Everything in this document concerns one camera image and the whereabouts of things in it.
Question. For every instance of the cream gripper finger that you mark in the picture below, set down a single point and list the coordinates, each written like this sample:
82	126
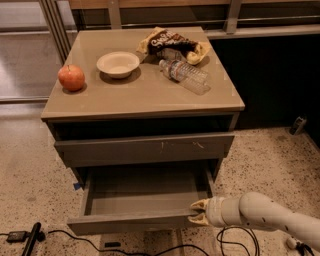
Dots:
199	219
200	205

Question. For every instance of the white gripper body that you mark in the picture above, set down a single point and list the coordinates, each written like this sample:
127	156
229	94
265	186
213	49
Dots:
215	211

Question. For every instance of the grey drawer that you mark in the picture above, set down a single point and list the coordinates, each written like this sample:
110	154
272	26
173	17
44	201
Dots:
142	197
149	149

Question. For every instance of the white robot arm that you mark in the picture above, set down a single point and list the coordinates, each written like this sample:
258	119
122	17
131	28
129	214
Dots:
258	211

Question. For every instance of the grey top drawer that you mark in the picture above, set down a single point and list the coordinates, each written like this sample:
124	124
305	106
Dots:
149	149

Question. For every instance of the grey drawer cabinet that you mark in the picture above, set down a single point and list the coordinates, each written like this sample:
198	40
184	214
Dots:
144	104

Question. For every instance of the white power strip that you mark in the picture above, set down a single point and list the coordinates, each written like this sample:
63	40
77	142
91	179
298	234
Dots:
293	243

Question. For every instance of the small black floor block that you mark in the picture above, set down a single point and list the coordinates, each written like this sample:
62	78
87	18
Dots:
112	244

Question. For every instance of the small dark floor device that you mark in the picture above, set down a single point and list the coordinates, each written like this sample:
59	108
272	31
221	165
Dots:
298	125

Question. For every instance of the clear plastic water bottle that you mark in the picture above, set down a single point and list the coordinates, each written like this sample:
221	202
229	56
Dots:
186	75

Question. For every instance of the blue tape piece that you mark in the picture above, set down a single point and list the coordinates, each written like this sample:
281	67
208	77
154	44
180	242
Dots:
77	186

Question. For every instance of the white paper bowl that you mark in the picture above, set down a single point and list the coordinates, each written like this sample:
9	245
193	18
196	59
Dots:
118	65

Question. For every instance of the black bar device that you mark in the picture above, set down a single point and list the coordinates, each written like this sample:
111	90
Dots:
36	235

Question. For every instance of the brown chip bag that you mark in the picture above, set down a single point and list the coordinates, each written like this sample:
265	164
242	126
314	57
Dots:
167	44

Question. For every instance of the red apple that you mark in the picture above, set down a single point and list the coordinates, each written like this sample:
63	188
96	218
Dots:
71	77

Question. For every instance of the black power adapter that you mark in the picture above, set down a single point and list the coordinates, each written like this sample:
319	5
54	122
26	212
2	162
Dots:
17	236

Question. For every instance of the metal railing frame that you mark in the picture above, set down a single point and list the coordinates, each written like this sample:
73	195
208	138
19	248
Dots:
220	19

